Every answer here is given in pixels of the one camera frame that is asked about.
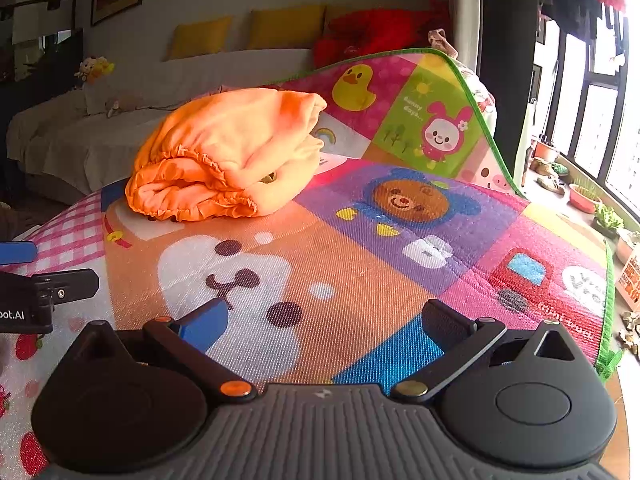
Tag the pink plant tray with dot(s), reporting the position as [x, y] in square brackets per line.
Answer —
[585, 199]

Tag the yellow cushion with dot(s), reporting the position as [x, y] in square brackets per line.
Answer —
[285, 27]
[200, 39]

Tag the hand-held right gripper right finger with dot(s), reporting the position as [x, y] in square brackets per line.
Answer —
[442, 322]

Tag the brown plant pot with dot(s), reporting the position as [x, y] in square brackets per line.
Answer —
[546, 151]

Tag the orange pumpkin costume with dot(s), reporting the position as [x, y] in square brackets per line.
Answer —
[225, 150]

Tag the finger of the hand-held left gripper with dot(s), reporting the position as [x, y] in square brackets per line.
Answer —
[65, 285]
[17, 253]

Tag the orange printed sign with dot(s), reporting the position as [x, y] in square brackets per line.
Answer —
[631, 282]

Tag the yellow plush toy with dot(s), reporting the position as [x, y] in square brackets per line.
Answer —
[95, 70]

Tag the colourful cartoon play mat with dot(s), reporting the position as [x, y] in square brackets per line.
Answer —
[350, 240]

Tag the small beige plush toy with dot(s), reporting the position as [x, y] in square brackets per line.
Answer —
[442, 42]

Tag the white covered sofa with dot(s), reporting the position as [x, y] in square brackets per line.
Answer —
[60, 130]

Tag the floral white pillow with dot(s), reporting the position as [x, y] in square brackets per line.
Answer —
[485, 105]

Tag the red plush blanket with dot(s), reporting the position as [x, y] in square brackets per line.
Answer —
[370, 35]

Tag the green potted plant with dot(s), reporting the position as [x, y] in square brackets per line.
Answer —
[607, 220]

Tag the small toy figure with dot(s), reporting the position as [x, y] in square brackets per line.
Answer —
[113, 108]

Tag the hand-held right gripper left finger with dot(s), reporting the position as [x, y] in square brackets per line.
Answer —
[200, 322]

